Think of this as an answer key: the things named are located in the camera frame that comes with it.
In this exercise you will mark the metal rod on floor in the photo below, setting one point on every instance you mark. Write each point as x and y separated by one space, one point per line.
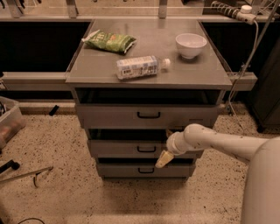
26 175

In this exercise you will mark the white power strip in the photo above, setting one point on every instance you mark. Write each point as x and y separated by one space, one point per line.
243 14

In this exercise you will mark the clear plastic water bottle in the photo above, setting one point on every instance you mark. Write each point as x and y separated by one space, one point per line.
140 67

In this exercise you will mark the dark grey side cabinet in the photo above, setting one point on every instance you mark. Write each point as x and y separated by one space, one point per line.
264 99

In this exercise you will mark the small black block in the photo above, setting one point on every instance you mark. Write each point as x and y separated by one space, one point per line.
54 110

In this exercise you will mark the grey drawer cabinet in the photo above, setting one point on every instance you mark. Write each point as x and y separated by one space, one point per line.
128 102

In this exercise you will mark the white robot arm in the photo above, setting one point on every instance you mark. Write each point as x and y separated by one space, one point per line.
261 198

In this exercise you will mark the green chip bag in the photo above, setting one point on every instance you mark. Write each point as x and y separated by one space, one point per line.
110 42

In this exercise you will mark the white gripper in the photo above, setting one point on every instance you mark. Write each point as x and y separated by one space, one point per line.
172 145

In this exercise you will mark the white ceramic bowl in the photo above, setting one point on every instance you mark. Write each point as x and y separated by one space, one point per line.
190 45

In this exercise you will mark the clear plastic storage bin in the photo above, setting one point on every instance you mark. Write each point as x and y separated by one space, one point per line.
11 120

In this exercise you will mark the grey top drawer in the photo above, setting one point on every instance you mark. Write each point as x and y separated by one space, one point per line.
141 116

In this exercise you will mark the grey bottom drawer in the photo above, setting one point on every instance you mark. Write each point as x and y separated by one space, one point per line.
145 171

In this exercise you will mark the grey drawer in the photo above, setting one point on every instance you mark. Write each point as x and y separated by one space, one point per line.
141 116
125 149
145 171

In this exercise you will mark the black handle on floor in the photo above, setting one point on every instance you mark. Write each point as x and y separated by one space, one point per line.
11 164

